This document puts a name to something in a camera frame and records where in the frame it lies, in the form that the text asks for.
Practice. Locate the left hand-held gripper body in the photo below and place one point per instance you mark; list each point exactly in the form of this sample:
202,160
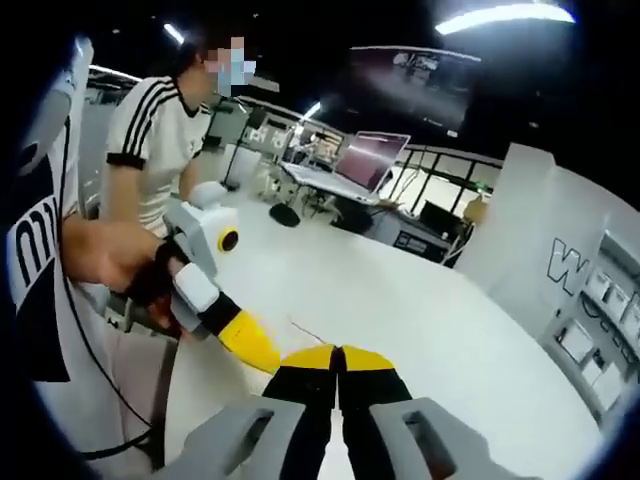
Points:
205,235

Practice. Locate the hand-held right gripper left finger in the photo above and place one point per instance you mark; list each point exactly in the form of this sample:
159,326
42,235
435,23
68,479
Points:
250,440

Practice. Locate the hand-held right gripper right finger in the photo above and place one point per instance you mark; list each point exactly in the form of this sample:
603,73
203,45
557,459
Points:
400,440

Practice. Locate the clear resealable bag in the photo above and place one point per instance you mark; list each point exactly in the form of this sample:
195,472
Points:
305,336

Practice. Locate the open silver laptop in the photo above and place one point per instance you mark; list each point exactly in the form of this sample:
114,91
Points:
365,162

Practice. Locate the person's left hand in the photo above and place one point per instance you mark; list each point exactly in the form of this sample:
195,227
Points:
152,285

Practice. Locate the black round object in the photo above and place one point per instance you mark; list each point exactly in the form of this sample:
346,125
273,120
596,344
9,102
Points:
285,215

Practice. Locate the grey desk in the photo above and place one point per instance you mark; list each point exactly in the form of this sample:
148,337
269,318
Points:
320,182

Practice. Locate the ceiling light strip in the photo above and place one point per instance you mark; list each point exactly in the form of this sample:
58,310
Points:
311,111
173,33

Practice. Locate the grey cabinet with dark label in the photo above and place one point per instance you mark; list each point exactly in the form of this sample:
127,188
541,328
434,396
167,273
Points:
410,240

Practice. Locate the small black monitor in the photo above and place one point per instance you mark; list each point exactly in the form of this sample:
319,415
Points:
439,217

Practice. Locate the grey metal shelf rack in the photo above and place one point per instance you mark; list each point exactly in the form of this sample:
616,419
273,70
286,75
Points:
600,320

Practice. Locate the rows of white storage boxes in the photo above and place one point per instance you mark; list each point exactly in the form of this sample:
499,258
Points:
607,295

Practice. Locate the white partition with black lettering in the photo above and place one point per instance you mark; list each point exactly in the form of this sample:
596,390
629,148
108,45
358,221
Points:
520,215

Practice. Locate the hanging dark monitor screen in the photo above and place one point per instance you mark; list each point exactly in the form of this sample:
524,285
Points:
415,85

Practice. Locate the wide ceiling light panel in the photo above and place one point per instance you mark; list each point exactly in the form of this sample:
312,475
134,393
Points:
505,19

